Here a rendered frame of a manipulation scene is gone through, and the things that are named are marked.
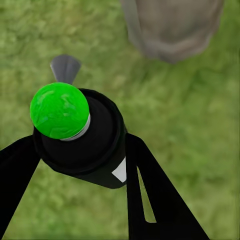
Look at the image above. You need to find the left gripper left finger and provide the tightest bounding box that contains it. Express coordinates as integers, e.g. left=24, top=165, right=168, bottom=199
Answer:
left=0, top=134, right=41, bottom=240

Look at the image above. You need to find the pesticide atomizer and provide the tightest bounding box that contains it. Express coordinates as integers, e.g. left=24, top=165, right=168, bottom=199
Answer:
left=30, top=56, right=127, bottom=190

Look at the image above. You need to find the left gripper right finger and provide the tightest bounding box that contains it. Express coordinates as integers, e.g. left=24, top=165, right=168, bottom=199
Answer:
left=125, top=132, right=210, bottom=240

